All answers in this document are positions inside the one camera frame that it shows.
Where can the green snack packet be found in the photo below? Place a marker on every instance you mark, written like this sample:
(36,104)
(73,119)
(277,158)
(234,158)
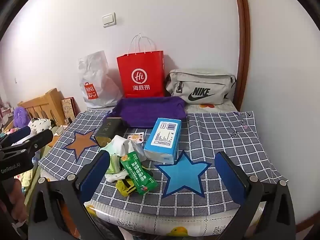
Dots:
(137,172)

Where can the dark green tea tin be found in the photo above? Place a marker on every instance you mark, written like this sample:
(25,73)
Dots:
(107,131)

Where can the purple plush toy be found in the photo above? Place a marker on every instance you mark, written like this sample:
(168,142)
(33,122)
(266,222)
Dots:
(21,117)

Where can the white light switch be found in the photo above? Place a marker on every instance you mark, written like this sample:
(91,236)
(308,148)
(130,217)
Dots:
(109,19)

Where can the light green wipes packet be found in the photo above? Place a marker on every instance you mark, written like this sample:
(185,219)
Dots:
(113,163)

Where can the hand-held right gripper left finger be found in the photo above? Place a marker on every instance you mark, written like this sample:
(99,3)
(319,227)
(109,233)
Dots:
(96,175)

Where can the purple fabric storage bin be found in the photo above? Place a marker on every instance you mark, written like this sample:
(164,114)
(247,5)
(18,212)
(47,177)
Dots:
(150,110)

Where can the green blanket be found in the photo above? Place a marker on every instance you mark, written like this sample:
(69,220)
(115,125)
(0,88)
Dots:
(28,187)

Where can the grey checked blanket with stars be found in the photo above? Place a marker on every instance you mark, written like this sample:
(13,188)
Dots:
(225,135)

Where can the white plastic shopping bag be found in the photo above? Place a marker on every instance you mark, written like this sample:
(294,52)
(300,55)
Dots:
(95,77)

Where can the wooden nightstand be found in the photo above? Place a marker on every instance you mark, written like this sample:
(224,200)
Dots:
(56,140)

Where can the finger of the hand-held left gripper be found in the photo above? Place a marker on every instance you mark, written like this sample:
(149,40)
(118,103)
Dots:
(40,140)
(17,135)

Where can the blue tissue pack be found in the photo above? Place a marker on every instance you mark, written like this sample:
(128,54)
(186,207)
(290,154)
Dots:
(162,140)

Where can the wooden headboard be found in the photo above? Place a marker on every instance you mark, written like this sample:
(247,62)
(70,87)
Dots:
(42,105)

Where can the person's left hand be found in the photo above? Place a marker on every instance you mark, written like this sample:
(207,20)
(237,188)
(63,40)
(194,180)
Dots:
(17,200)

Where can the yellow mesh pouch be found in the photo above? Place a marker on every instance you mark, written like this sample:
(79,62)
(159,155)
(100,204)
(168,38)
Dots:
(123,188)

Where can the white and mint green sock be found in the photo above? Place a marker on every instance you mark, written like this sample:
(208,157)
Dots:
(111,147)

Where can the red paper bag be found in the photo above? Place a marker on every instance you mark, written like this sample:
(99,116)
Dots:
(130,62)

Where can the grey waist bag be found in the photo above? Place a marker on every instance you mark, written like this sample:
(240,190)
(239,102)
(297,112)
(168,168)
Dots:
(200,81)

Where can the small white snack sachet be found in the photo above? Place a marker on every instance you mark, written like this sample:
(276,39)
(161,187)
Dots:
(135,138)

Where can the brown wooden door frame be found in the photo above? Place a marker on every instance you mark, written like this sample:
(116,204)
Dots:
(243,42)

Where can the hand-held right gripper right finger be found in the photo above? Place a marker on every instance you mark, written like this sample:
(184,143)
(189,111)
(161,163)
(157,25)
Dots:
(228,177)

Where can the white dotted pillow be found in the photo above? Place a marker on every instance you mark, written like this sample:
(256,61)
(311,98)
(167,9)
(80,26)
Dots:
(40,125)

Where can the illustrated book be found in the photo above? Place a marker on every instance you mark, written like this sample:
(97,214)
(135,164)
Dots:
(68,108)

